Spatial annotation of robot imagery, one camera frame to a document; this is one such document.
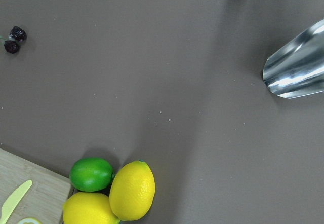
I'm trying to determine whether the yellow lemon near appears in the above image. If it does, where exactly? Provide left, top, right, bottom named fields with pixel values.
left=63, top=192, right=120, bottom=224

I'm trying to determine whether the green lime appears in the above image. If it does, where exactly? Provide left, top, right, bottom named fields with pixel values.
left=69, top=157, right=114, bottom=192

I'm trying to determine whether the dark cherries pair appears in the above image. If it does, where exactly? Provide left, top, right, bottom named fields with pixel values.
left=1, top=26, right=27, bottom=54

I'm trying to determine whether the wooden cutting board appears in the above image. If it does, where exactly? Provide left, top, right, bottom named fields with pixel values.
left=1, top=149, right=73, bottom=223

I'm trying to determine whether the yellow lemon far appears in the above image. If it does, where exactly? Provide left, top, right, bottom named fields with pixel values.
left=109, top=160, right=155, bottom=221

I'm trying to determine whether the yellow lemon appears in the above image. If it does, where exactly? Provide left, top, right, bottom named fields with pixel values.
left=109, top=160, right=155, bottom=221
left=63, top=192, right=120, bottom=224

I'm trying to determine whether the metal ice scoop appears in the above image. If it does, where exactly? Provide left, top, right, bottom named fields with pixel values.
left=262, top=20, right=323, bottom=99

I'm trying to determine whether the lemon half upper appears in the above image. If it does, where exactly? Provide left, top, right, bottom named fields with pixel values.
left=17, top=217, right=42, bottom=224

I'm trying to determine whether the yellow plastic knife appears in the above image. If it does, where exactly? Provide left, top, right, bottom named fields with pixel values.
left=1, top=179, right=32, bottom=224

